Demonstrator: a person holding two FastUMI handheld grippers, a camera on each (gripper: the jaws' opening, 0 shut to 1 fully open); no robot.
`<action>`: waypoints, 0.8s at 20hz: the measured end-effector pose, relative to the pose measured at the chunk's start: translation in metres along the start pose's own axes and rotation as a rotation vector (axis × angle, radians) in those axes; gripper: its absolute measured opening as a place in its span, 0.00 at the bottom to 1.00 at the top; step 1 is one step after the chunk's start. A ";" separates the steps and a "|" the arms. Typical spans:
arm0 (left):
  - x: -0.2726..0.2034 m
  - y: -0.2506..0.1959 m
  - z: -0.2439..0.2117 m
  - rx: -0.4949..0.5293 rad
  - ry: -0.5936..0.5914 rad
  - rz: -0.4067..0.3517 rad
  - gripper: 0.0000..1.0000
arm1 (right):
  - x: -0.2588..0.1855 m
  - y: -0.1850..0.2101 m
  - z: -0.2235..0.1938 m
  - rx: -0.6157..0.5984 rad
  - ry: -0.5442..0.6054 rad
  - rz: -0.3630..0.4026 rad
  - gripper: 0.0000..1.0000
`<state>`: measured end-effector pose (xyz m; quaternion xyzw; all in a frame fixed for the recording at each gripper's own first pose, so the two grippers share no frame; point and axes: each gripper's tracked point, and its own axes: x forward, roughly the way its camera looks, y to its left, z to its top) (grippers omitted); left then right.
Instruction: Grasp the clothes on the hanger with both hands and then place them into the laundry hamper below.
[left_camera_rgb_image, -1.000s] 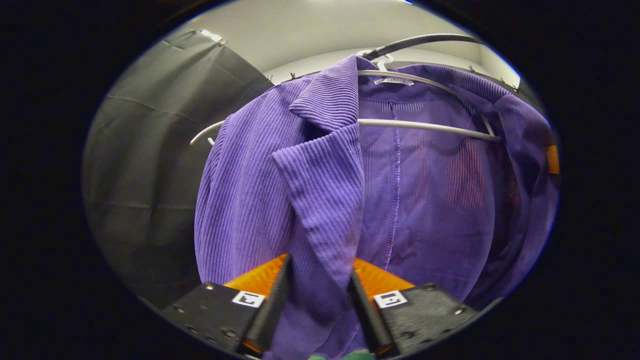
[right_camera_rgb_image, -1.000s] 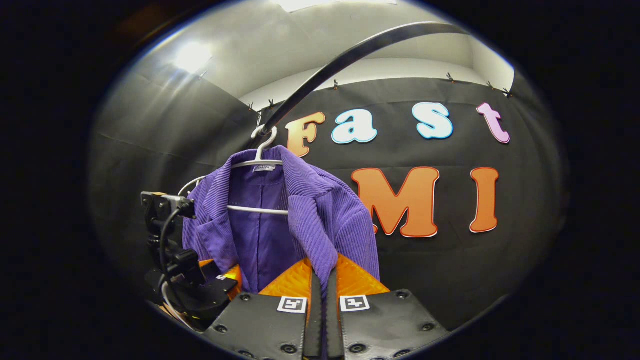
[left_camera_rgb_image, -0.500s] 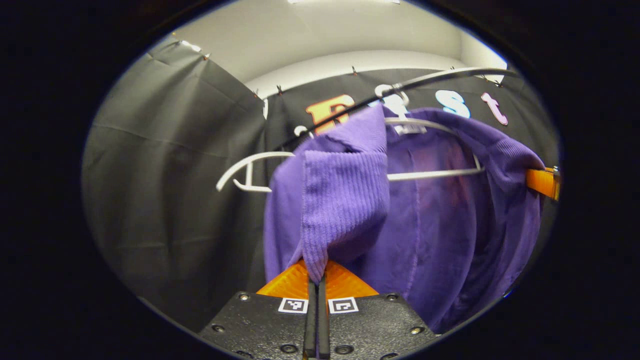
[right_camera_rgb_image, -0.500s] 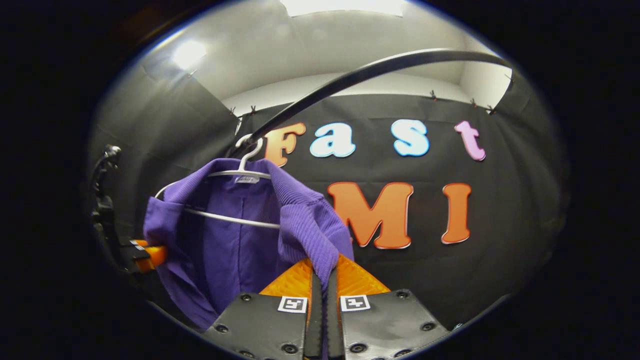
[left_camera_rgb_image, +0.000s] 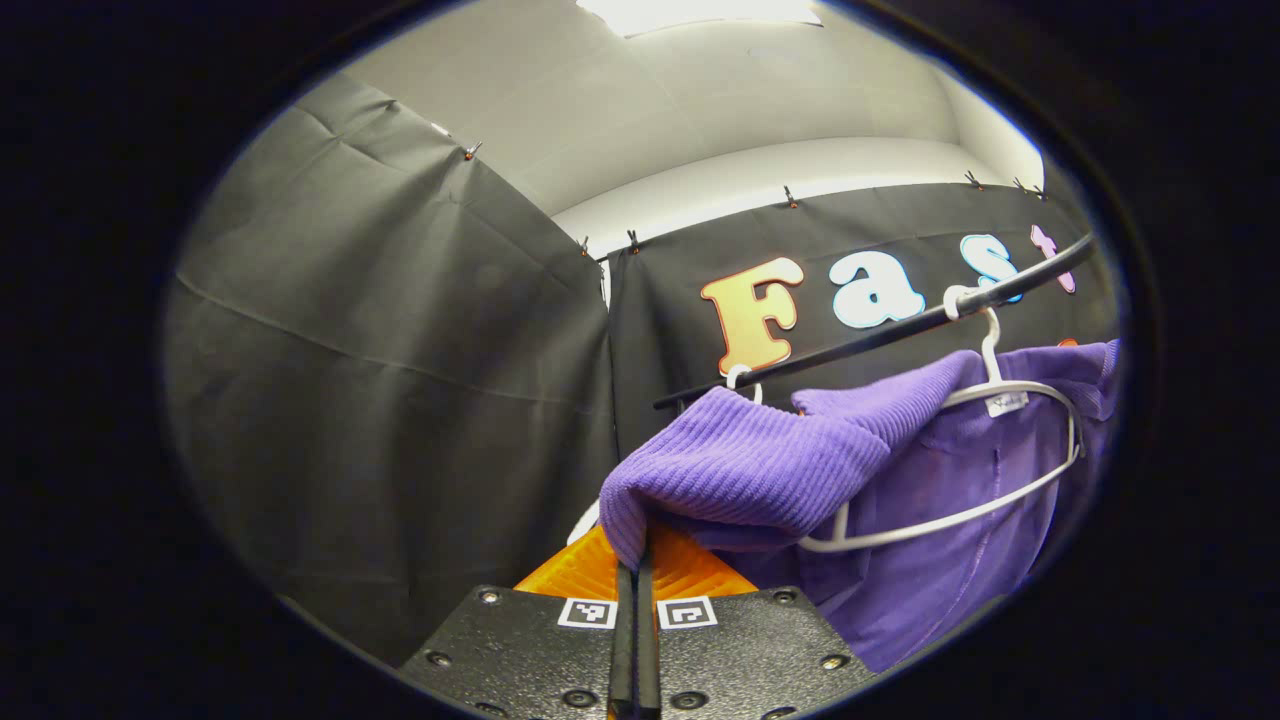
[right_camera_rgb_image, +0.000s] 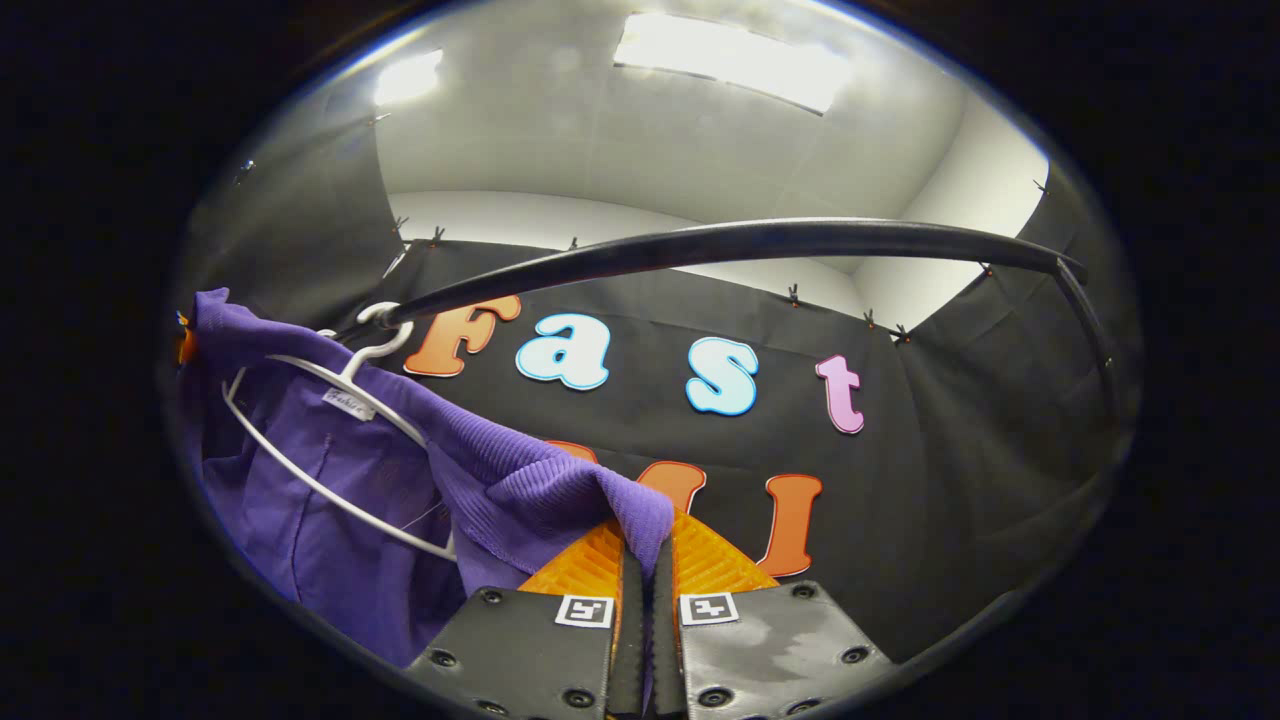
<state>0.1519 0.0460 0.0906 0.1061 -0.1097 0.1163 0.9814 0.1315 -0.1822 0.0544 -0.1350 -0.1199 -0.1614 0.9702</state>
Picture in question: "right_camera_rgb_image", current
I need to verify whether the black metal clothes rack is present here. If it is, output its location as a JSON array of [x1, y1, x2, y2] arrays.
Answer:
[[330, 217, 1121, 401]]

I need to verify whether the row of small backdrop clips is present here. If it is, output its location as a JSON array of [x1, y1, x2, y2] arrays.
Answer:
[[370, 112, 1049, 343]]

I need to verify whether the white plastic clothes hanger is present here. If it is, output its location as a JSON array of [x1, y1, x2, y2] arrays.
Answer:
[[222, 302, 459, 561]]

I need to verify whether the purple corduroy jacket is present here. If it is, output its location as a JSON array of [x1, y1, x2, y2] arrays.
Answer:
[[180, 288, 676, 669]]

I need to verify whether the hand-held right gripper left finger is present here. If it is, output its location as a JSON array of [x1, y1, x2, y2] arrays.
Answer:
[[405, 518, 648, 720]]

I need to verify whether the small ceiling light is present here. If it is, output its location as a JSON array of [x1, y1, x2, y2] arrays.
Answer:
[[374, 50, 444, 107]]

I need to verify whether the long ceiling light panel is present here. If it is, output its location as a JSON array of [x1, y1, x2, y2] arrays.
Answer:
[[613, 12, 853, 114]]

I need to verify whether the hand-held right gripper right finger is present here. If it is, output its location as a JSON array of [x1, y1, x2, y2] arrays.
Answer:
[[650, 510, 894, 720]]

